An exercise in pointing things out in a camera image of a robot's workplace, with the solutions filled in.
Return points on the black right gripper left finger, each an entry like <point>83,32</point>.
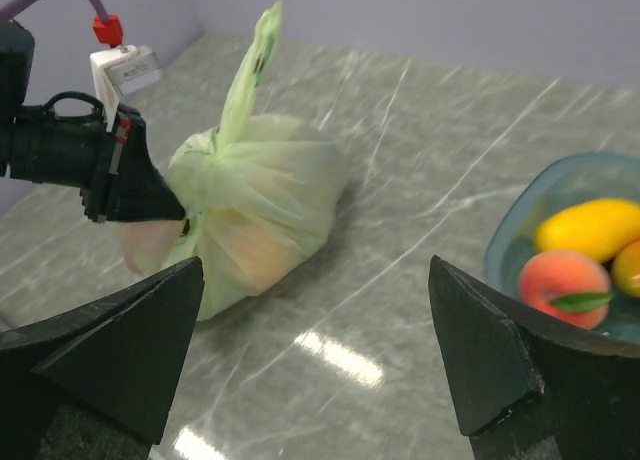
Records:
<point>98,381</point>

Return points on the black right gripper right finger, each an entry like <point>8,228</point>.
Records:
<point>527,386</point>

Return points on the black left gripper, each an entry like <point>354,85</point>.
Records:
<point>65,142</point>

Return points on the green printed plastic bag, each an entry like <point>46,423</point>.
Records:
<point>270,171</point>

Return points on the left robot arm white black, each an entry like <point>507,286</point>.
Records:
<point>17,51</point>

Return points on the pink peach in bag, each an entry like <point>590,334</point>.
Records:
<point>145,245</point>

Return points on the orange fruit in bag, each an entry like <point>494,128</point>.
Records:
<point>259,258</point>

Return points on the pink peach with leaf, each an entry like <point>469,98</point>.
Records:
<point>555,273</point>

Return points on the red yellow mango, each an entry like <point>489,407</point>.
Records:
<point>626,270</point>

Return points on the teal transparent plastic tray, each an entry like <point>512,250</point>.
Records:
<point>565,183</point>

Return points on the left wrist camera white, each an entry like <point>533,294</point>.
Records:
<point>121,69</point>

